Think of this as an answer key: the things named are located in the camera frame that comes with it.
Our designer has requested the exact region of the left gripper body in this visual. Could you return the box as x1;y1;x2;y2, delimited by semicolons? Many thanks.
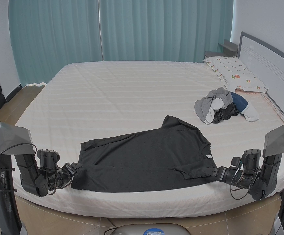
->
55;163;79;188

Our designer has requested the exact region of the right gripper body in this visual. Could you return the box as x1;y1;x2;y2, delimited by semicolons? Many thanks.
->
215;166;243;184

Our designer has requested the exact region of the black T-shirt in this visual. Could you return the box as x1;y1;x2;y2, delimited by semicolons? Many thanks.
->
71;115;218;193

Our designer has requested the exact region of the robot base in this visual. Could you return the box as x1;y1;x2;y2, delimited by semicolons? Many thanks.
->
108;223;193;235

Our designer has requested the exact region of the pile of clothes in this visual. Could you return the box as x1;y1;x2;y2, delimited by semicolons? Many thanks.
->
194;87;260;125

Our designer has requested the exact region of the bed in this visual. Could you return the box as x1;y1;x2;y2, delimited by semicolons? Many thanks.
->
11;31;284;218

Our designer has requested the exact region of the white printed pillow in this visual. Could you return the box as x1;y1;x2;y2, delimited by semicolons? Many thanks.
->
203;56;269;93

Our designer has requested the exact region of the grey bedside table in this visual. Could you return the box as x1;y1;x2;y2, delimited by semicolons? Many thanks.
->
204;39;238;58

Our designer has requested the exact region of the blue-green curtain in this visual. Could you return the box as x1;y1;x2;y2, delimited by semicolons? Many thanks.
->
9;0;105;86
99;0;235;63

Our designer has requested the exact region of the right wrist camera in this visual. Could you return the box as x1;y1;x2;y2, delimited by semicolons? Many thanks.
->
231;156;244;168

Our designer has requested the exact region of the black cable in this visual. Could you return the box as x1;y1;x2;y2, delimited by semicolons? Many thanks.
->
229;182;252;201
47;184;60;196
0;143;38;191

